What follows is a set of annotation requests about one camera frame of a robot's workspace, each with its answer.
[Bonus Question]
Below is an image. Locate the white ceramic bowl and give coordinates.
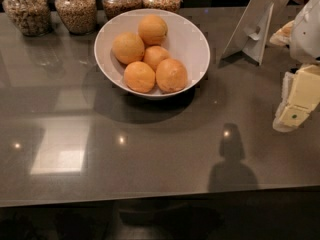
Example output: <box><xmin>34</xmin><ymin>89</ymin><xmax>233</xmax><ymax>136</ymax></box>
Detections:
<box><xmin>94</xmin><ymin>9</ymin><xmax>211</xmax><ymax>100</ymax></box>

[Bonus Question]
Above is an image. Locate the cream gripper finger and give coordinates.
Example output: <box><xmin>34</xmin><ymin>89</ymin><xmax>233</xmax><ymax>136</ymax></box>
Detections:
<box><xmin>280</xmin><ymin>64</ymin><xmax>320</xmax><ymax>128</ymax></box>
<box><xmin>273</xmin><ymin>72</ymin><xmax>295</xmax><ymax>133</ymax></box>

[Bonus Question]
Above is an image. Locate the white standing photo frame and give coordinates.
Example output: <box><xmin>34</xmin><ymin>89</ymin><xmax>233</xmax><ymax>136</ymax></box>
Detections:
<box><xmin>222</xmin><ymin>0</ymin><xmax>289</xmax><ymax>65</ymax></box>

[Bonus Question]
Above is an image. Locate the orange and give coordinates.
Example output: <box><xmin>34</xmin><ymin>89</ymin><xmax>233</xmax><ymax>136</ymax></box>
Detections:
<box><xmin>156</xmin><ymin>58</ymin><xmax>188</xmax><ymax>93</ymax></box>
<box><xmin>124</xmin><ymin>61</ymin><xmax>155</xmax><ymax>93</ymax></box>
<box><xmin>143</xmin><ymin>46</ymin><xmax>170</xmax><ymax>70</ymax></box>
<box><xmin>138</xmin><ymin>14</ymin><xmax>168</xmax><ymax>45</ymax></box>
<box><xmin>112</xmin><ymin>32</ymin><xmax>145</xmax><ymax>64</ymax></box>

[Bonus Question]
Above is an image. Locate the bread roll in background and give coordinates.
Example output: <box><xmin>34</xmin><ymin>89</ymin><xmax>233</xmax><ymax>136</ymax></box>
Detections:
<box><xmin>269</xmin><ymin>21</ymin><xmax>294</xmax><ymax>46</ymax></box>

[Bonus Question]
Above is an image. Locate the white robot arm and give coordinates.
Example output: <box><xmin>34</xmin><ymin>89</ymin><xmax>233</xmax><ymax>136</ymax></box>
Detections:
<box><xmin>270</xmin><ymin>0</ymin><xmax>320</xmax><ymax>132</ymax></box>

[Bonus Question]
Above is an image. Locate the far left glass jar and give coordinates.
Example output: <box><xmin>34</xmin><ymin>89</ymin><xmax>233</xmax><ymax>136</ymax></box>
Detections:
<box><xmin>2</xmin><ymin>0</ymin><xmax>52</xmax><ymax>37</ymax></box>

